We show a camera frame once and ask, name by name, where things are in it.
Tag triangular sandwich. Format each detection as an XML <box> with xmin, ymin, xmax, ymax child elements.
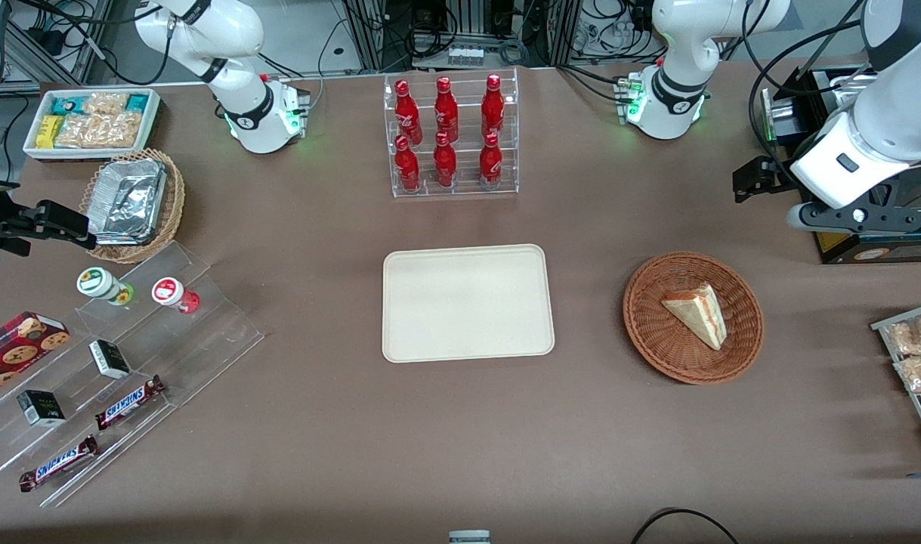
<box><xmin>661</xmin><ymin>283</ymin><xmax>728</xmax><ymax>351</ymax></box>

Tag Snickers chocolate bar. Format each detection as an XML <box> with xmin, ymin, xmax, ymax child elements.
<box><xmin>94</xmin><ymin>375</ymin><xmax>166</xmax><ymax>431</ymax></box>
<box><xmin>19</xmin><ymin>435</ymin><xmax>100</xmax><ymax>493</ymax></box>

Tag grey wire rack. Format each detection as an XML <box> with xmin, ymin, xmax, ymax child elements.
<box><xmin>870</xmin><ymin>301</ymin><xmax>921</xmax><ymax>463</ymax></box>

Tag brown round wicker basket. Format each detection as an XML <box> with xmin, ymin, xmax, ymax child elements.
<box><xmin>623</xmin><ymin>251</ymin><xmax>765</xmax><ymax>385</ymax></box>

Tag yellow snack packet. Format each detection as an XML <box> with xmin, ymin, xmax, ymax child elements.
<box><xmin>36</xmin><ymin>115</ymin><xmax>65</xmax><ymax>150</ymax></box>

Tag clear acrylic bottle rack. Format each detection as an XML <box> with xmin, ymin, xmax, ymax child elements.
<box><xmin>383</xmin><ymin>68</ymin><xmax>520</xmax><ymax>199</ymax></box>

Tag beige rectangular tray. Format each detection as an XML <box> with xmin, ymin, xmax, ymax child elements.
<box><xmin>382</xmin><ymin>243</ymin><xmax>556</xmax><ymax>364</ymax></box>

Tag small clear cracker bag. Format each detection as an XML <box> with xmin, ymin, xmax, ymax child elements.
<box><xmin>82</xmin><ymin>91</ymin><xmax>132</xmax><ymax>116</ymax></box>

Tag large clear cracker bag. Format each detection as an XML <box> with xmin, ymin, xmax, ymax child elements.
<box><xmin>55</xmin><ymin>111</ymin><xmax>144</xmax><ymax>150</ymax></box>

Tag red lid white cup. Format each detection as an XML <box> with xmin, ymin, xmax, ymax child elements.
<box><xmin>151</xmin><ymin>277</ymin><xmax>201</xmax><ymax>315</ymax></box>

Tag red cola bottle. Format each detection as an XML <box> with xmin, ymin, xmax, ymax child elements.
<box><xmin>479</xmin><ymin>133</ymin><xmax>503</xmax><ymax>186</ymax></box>
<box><xmin>433</xmin><ymin>131</ymin><xmax>458</xmax><ymax>188</ymax></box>
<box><xmin>434</xmin><ymin>76</ymin><xmax>459</xmax><ymax>143</ymax></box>
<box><xmin>394</xmin><ymin>135</ymin><xmax>422</xmax><ymax>191</ymax></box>
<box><xmin>481</xmin><ymin>74</ymin><xmax>505</xmax><ymax>138</ymax></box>
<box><xmin>394</xmin><ymin>79</ymin><xmax>423</xmax><ymax>146</ymax></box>

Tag black table cable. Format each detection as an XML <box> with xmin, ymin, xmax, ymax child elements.
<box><xmin>630</xmin><ymin>508</ymin><xmax>740</xmax><ymax>544</ymax></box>

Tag red cookie box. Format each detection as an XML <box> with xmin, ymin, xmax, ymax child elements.
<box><xmin>0</xmin><ymin>311</ymin><xmax>73</xmax><ymax>403</ymax></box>

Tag white rectangular snack bin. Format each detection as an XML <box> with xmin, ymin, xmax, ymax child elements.
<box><xmin>23</xmin><ymin>88</ymin><xmax>162</xmax><ymax>163</ymax></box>

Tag green lid white cup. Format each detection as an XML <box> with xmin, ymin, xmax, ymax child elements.
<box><xmin>76</xmin><ymin>267</ymin><xmax>135</xmax><ymax>307</ymax></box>

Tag tan wicker basket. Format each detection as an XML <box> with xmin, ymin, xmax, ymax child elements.
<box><xmin>79</xmin><ymin>148</ymin><xmax>187</xmax><ymax>265</ymax></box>

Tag silver foil container stack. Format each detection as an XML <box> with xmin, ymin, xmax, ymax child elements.
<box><xmin>88</xmin><ymin>159</ymin><xmax>168</xmax><ymax>246</ymax></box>

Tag small black box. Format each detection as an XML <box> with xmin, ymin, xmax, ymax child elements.
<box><xmin>88</xmin><ymin>339</ymin><xmax>132</xmax><ymax>380</ymax></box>
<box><xmin>17</xmin><ymin>389</ymin><xmax>66</xmax><ymax>428</ymax></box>

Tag clear acrylic stepped shelf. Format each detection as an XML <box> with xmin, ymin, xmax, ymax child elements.
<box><xmin>0</xmin><ymin>240</ymin><xmax>266</xmax><ymax>508</ymax></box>

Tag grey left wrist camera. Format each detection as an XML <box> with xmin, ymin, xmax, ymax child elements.
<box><xmin>787</xmin><ymin>200</ymin><xmax>921</xmax><ymax>233</ymax></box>

